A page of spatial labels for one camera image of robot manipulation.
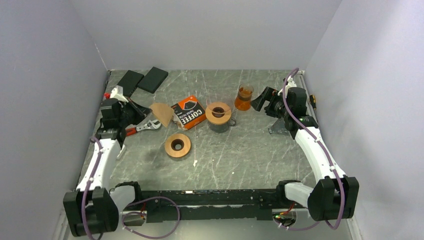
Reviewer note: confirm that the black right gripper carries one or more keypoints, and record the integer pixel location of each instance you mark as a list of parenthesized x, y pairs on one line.
[(270, 94)]

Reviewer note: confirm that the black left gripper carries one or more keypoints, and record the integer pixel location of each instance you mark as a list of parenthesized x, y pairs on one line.
[(141, 112)]

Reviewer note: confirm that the brown paper coffee filter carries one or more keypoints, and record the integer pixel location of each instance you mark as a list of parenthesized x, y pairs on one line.
[(162, 112)]

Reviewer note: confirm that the wooden dripper ring holder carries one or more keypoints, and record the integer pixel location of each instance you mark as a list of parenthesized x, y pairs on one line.
[(218, 113)]

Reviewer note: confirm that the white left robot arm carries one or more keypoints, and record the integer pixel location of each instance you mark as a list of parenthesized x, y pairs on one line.
[(94, 207)]

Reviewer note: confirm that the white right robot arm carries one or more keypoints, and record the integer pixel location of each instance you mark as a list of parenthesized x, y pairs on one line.
[(335, 194)]

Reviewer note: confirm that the orange coffee filter box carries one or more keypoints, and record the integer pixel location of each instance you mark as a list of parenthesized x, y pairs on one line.
[(188, 113)]

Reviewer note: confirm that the orange glass with wooden band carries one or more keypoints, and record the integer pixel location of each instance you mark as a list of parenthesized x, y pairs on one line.
[(244, 97)]

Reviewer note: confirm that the grey glass pitcher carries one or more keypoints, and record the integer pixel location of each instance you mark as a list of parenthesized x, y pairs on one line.
[(222, 128)]

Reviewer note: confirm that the red handled adjustable wrench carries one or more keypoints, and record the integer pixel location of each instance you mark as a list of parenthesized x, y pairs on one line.
[(150, 125)]

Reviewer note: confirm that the black network switch box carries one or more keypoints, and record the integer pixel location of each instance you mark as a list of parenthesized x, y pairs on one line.
[(129, 82)]

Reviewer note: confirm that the yellow black tool handle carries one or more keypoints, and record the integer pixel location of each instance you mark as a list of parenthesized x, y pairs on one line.
[(313, 102)]

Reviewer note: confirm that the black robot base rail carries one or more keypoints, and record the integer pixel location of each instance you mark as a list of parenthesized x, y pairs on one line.
[(223, 204)]

